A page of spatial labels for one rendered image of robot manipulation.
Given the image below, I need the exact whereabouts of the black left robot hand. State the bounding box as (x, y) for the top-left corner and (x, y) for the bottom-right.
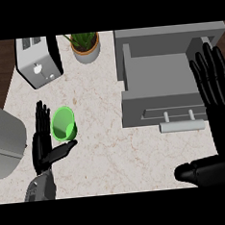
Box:
(27, 96), (81, 176)

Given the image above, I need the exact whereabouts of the grey cabinet body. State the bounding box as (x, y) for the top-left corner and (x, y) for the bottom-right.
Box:
(112, 20), (225, 83)

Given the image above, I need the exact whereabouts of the pale cylindrical drawer handle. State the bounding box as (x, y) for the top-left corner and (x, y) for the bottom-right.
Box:
(158, 108), (207, 135)

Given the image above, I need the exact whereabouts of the green cup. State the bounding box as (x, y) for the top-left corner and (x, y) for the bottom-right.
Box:
(48, 104), (79, 144)

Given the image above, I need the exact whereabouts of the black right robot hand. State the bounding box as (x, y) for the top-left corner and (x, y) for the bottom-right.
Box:
(162, 40), (225, 190)

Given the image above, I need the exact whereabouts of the silver toaster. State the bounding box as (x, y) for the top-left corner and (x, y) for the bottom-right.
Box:
(12, 35), (66, 92)

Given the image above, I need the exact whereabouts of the grey rounded appliance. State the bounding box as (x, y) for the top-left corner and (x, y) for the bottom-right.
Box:
(0, 98), (31, 180)

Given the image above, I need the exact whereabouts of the grey open drawer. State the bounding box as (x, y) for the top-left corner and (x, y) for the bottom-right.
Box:
(115, 36), (220, 129)

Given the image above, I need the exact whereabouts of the potted green plant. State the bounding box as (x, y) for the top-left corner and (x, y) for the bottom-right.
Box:
(62, 32), (102, 66)

